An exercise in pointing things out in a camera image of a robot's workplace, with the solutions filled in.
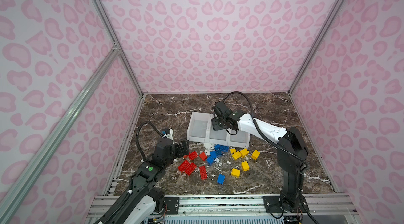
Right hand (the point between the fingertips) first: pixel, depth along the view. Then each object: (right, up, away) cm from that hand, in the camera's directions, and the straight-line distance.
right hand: (218, 121), depth 90 cm
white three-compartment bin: (-11, -5, +10) cm, 16 cm away
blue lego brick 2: (-2, -18, -1) cm, 18 cm away
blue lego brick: (+3, -15, +1) cm, 16 cm away
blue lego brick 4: (+1, -28, -10) cm, 30 cm away
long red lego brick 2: (-15, -24, -7) cm, 29 cm away
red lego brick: (-14, -19, -2) cm, 24 cm away
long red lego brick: (-19, -23, -6) cm, 30 cm away
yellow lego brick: (+10, -18, -2) cm, 21 cm away
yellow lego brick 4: (+14, -23, -6) cm, 27 cm away
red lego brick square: (-9, -19, -2) cm, 21 cm away
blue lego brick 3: (-5, -20, -5) cm, 21 cm away
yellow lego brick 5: (+9, -26, -8) cm, 28 cm away
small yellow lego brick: (+8, -17, +1) cm, 19 cm away
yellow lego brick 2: (+14, -17, -2) cm, 22 cm away
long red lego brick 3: (-8, -26, -7) cm, 28 cm away
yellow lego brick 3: (+21, -18, -2) cm, 27 cm away
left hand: (-19, -9, -10) cm, 23 cm away
